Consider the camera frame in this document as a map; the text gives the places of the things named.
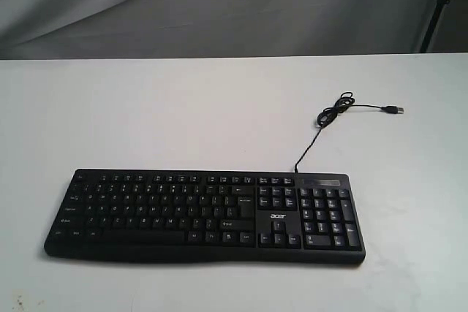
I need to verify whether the black acer keyboard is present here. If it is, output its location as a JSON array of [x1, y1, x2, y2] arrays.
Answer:
[[44, 169, 366, 265]]

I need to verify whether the grey backdrop cloth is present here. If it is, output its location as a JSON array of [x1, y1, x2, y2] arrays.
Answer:
[[1, 0, 436, 60]]

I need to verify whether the black tripod stand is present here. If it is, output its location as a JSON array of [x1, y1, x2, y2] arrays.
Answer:
[[418, 0, 451, 53]]

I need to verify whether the black USB cable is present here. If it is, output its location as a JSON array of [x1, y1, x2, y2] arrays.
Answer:
[[292, 91, 406, 174]]

